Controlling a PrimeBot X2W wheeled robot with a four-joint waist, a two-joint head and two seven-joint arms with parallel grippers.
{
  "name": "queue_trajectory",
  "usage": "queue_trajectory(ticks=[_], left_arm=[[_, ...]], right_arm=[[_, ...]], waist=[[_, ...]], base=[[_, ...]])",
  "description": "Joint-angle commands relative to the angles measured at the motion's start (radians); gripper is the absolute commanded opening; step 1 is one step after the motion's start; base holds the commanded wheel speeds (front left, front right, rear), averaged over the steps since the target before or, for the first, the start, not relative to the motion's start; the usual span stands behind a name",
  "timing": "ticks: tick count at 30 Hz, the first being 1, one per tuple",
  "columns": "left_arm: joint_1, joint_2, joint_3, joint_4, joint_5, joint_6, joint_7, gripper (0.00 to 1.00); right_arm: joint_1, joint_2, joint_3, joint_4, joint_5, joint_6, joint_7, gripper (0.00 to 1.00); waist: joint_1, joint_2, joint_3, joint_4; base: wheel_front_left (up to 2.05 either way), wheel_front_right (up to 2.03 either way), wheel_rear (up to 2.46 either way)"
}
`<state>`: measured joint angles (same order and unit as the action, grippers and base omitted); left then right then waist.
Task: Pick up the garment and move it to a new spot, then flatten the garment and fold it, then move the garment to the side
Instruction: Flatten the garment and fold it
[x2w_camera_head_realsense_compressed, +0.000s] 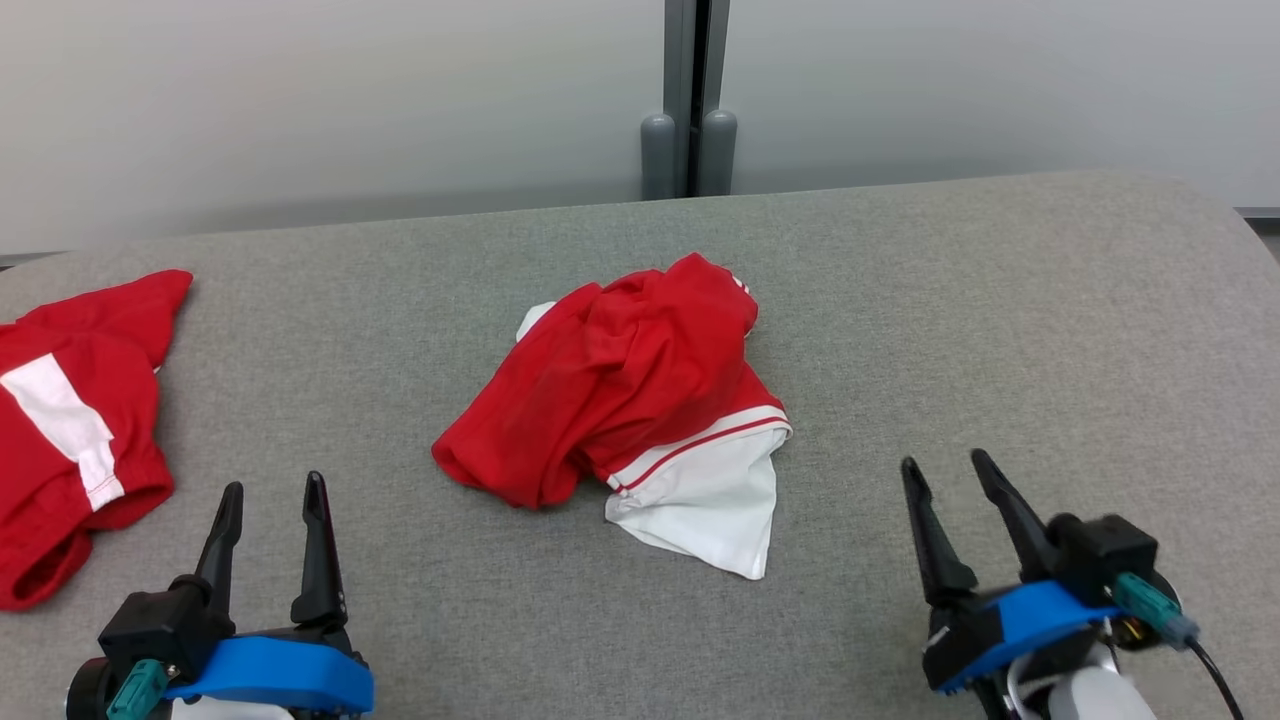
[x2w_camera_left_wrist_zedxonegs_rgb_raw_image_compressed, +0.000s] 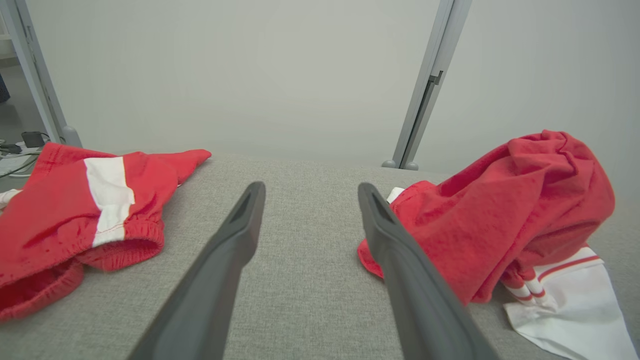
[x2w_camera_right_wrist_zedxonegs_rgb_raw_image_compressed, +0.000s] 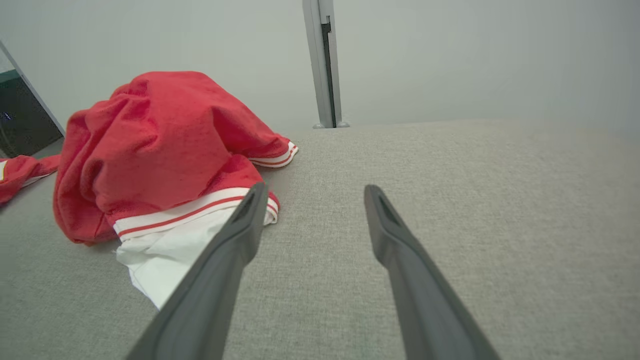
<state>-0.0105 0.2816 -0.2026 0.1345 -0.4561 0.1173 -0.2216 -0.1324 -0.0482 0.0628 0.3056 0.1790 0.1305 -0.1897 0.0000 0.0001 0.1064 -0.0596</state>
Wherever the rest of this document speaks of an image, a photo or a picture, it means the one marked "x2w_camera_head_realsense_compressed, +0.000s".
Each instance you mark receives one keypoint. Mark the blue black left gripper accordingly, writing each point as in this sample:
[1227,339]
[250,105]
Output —
[280,672]

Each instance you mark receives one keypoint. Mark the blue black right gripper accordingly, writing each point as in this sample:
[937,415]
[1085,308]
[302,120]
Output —
[1030,610]

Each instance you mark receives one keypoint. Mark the red shorts with white stripe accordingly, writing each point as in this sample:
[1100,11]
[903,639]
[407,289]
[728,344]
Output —
[70,480]

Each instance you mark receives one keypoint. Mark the red white trimmed jersey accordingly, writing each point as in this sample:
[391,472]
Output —
[620,390]

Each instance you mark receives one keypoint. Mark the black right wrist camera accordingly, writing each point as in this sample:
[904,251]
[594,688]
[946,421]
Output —
[1110,555]

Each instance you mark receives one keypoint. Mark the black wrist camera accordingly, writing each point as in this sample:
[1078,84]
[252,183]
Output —
[160,625]
[1110,555]

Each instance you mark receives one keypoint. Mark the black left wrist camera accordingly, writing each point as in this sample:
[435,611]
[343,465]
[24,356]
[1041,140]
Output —
[160,625]

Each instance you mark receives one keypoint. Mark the grey rounded partition post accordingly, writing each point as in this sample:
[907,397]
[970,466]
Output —
[658,160]
[717,155]

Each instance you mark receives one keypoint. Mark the dark partition frame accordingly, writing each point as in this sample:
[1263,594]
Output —
[692,80]

